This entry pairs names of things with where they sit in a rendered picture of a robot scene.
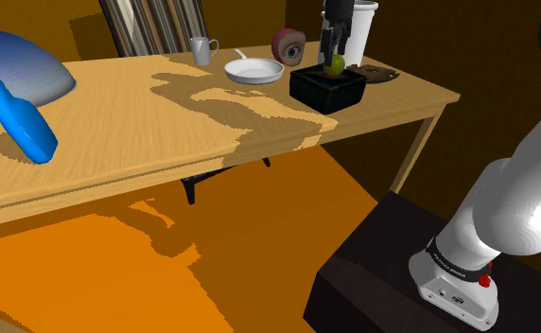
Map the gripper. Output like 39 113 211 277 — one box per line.
321 0 356 64

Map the green apple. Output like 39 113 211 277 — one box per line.
323 53 347 78

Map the white cylindrical container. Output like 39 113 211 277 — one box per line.
318 0 380 69

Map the pink eye figure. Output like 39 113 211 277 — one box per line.
270 27 307 67

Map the brown flat cookie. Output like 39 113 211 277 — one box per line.
345 63 401 85

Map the black square box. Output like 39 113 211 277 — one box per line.
288 63 368 116

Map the white frying pan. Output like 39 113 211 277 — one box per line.
223 47 285 86

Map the grey mug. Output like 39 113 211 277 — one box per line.
188 36 220 67

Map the striped chair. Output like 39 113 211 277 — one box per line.
97 0 272 207

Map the dark robot stand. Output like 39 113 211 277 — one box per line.
303 190 541 333

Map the wooden table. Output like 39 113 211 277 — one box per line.
0 41 462 232

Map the blue-grey dome bowl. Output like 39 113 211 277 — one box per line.
0 26 78 122

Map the blue spray bottle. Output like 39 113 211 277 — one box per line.
0 34 59 166

